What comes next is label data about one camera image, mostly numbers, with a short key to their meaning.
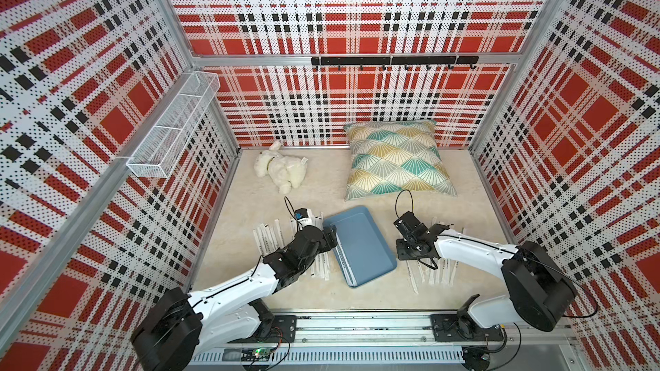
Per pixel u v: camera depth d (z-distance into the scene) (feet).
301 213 2.41
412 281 2.69
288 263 2.06
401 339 2.37
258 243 2.99
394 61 2.91
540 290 1.41
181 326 1.32
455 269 2.76
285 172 3.29
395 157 3.11
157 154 3.00
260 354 2.27
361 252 2.91
